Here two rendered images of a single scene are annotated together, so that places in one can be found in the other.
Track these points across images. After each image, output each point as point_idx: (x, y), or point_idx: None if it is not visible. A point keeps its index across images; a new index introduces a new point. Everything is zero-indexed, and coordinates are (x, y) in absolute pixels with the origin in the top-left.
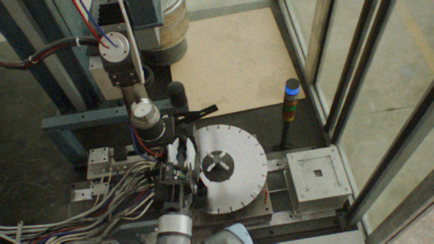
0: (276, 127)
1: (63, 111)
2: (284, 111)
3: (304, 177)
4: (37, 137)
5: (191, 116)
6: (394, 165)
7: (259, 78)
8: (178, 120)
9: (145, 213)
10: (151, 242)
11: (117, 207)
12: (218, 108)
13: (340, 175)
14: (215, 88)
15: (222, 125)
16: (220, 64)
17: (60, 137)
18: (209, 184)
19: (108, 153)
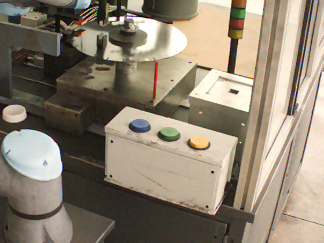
0: None
1: (36, 8)
2: (229, 18)
3: (214, 88)
4: (0, 18)
5: (140, 17)
6: None
7: (249, 58)
8: (125, 15)
9: (33, 82)
10: (17, 97)
11: (14, 70)
12: (172, 22)
13: None
14: (194, 46)
15: (162, 22)
16: (217, 37)
17: None
18: (106, 41)
19: (43, 18)
